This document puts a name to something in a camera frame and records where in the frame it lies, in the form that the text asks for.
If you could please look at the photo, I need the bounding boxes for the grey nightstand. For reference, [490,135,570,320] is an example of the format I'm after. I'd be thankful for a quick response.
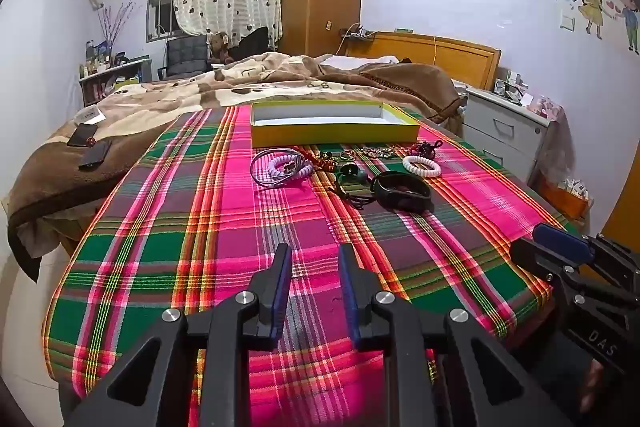
[462,87,554,181]

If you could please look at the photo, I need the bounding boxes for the dark red bead bracelet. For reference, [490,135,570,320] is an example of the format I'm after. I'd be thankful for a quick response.
[407,139,444,158]

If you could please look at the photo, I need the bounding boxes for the thin purple hair band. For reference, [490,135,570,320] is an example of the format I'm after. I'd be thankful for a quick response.
[249,149,297,187]

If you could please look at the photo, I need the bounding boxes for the orange bin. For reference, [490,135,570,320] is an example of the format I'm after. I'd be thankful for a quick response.
[542,178,589,221]

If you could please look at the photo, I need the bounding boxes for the white pillow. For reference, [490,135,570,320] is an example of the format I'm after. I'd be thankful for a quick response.
[320,54,402,71]

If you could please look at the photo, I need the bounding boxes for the purple flower branches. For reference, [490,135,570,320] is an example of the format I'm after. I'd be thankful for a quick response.
[97,1,136,54]

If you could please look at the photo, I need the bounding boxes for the pink box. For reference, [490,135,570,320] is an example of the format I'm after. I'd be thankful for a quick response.
[525,94,564,120]

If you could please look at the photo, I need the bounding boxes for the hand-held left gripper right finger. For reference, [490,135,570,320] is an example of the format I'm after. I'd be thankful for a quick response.
[338,245,576,427]

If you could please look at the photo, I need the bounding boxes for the nightstand clutter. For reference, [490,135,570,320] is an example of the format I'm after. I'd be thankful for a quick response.
[492,69,531,103]

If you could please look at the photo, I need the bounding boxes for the window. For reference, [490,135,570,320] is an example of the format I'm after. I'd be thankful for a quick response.
[146,0,177,42]

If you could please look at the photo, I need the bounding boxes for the white card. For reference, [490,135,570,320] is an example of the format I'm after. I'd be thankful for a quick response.
[74,107,106,126]

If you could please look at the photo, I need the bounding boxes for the purple spiral hair tie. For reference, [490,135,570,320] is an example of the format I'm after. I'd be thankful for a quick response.
[268,152,315,184]

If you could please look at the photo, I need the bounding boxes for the white desk shelf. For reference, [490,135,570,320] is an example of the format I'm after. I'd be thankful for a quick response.
[78,57,151,104]

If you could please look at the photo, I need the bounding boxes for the power strip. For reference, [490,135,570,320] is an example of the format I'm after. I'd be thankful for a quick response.
[340,24,377,41]

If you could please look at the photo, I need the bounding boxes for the white spiral hair tie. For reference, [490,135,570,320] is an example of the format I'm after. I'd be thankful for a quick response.
[402,155,443,180]

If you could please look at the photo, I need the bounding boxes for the person's right hand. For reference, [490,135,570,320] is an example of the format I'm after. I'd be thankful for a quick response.
[579,355,613,415]

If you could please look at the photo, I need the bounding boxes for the wooden bed headboard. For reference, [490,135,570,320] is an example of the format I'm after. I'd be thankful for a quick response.
[345,31,502,90]

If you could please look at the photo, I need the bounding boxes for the red amber cord bracelet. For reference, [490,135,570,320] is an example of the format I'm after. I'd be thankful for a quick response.
[299,146,342,174]

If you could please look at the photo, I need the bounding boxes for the small mixed bead bracelet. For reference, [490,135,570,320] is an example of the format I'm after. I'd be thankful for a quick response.
[361,145,401,160]

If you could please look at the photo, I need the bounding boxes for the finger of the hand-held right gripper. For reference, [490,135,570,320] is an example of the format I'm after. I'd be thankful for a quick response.
[510,237,576,284]
[531,223,609,265]

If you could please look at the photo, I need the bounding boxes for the black wristband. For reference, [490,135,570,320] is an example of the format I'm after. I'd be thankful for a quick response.
[373,171,434,214]

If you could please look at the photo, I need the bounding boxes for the brown patterned blanket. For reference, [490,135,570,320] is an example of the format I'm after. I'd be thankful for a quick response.
[7,53,464,284]

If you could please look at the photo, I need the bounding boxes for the black phone with charm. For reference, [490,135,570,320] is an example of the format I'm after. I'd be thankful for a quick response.
[67,123,99,148]

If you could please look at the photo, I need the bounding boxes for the brown teddy bear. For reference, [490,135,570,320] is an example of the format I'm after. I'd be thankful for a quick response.
[207,32,235,66]

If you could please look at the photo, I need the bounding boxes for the group of desk bottles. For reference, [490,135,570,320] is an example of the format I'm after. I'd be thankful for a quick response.
[79,39,127,78]

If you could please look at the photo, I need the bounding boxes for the green bead black cord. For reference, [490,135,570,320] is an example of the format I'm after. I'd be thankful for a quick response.
[331,161,377,208]

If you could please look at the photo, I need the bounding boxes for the yellow cardboard box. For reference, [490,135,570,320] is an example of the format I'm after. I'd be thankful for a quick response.
[249,101,421,149]

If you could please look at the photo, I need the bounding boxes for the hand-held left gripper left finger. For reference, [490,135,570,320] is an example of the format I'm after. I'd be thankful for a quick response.
[67,243,293,427]

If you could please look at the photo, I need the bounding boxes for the pink green plaid cloth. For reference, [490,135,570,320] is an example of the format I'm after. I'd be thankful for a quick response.
[42,104,574,427]

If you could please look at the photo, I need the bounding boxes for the black clothing pile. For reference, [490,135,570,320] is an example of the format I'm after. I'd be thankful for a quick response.
[234,26,271,58]

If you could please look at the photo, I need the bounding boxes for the grey padded chair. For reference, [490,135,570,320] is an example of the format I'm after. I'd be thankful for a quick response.
[158,35,211,80]

